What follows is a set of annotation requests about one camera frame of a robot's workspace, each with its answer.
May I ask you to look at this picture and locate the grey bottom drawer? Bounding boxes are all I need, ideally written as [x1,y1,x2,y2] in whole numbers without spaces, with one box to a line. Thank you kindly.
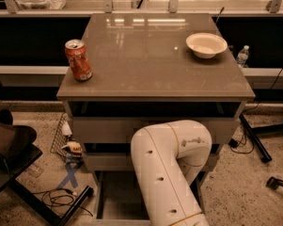
[83,170,208,226]

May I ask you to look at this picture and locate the grey drawer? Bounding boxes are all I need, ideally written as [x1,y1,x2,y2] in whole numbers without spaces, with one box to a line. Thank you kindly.
[71,117,240,144]
[83,153,219,171]
[83,170,208,226]

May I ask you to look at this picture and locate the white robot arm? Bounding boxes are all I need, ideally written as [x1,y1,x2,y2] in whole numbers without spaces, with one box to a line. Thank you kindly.
[131,120,212,226]

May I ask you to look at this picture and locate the grey drawer cabinet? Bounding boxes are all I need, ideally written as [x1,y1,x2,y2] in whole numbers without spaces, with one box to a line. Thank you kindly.
[55,12,256,174]

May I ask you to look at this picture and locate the grey top drawer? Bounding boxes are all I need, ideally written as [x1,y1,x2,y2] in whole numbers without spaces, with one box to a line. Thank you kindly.
[71,117,240,144]

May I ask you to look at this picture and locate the grey middle drawer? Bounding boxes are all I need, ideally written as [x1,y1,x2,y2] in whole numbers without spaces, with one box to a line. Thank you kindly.
[83,153,219,171]

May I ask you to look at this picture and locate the small toy figure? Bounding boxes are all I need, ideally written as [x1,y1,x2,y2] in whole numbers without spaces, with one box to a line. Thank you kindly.
[61,141,83,164]

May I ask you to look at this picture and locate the orange soda can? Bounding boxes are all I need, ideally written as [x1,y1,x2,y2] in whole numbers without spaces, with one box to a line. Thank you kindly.
[65,40,92,81]

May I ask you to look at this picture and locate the white paper bowl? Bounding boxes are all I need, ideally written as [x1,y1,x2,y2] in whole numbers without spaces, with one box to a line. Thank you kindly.
[186,33,228,59]

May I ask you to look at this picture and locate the blue tape cross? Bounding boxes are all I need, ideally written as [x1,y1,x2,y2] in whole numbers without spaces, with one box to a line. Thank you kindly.
[57,164,81,188]

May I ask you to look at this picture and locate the clear plastic water bottle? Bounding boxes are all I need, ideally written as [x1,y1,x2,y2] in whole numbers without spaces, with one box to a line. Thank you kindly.
[236,45,249,68]

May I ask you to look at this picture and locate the black stand leg right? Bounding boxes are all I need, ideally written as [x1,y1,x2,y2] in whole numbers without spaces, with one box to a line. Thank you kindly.
[240,114,272,163]

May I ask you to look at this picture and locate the brown leather object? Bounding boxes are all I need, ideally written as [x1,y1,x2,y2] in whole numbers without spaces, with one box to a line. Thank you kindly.
[0,109,37,160]

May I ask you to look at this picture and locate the black metal stand leg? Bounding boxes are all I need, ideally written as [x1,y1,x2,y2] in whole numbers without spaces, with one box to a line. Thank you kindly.
[8,180,94,226]

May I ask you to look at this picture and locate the wire mesh basket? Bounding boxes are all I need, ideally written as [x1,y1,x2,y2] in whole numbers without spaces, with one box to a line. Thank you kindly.
[50,113,67,161]

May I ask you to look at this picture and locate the black cable right floor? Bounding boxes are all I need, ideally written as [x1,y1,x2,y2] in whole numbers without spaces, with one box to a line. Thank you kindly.
[228,133,256,155]

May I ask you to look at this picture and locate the black floor cable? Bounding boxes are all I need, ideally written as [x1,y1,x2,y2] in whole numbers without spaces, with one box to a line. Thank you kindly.
[32,187,95,218]

